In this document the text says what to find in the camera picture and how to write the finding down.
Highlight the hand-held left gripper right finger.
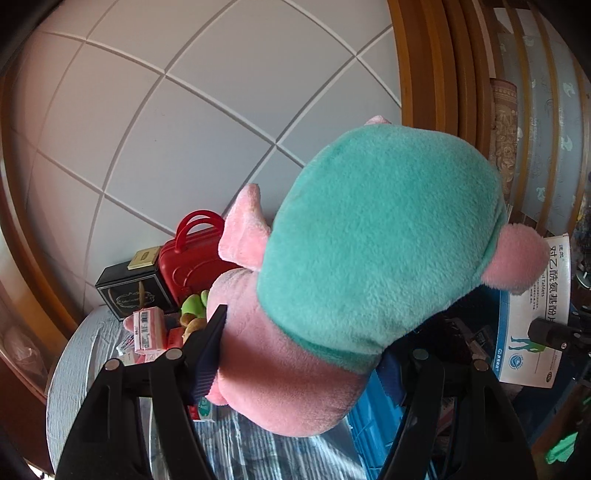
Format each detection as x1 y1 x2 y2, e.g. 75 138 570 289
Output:
378 344 539 480

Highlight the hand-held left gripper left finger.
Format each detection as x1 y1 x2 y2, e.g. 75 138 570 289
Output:
54 304 229 480

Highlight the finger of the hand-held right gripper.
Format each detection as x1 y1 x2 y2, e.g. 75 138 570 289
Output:
527 318 591 357

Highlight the large white blue medicine box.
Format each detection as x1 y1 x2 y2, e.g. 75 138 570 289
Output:
496 234 573 388

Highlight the blue plastic crate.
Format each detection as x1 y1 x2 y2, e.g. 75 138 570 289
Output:
346 286 583 480

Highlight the pink pig plush teal dress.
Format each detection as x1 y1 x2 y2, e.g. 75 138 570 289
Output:
203 115 560 438

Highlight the brown teddy bear plush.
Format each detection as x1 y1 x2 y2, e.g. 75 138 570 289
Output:
180 314 208 344

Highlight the red green medicine box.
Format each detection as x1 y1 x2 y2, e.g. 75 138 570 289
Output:
191 399 218 423

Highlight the green plush toy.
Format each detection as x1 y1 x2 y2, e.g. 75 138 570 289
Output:
180 290 211 319

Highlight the red hard-shell suitcase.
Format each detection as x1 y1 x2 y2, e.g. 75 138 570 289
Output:
158 210 241 308

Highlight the black gift bag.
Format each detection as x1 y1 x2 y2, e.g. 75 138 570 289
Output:
95 261 174 319

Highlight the green cloth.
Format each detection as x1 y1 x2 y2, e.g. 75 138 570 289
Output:
545 434 580 464

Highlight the small gold box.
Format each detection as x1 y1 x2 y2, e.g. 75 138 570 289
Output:
128 247 160 271

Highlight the frosted glass wardrobe door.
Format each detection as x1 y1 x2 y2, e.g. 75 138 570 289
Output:
494 0 591 236

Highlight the clear plastic bag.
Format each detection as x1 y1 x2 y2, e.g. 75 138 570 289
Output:
0 323 28 370

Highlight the patterned wall hanging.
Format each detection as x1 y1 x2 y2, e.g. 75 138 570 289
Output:
489 78 525 208

